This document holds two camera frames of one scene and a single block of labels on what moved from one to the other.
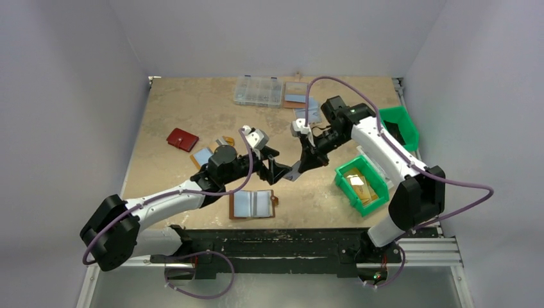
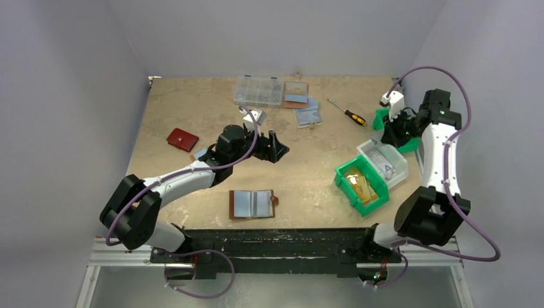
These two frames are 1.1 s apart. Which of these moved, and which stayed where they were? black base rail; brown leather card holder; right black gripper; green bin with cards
Moved: right black gripper
Stayed: brown leather card holder; green bin with cards; black base rail
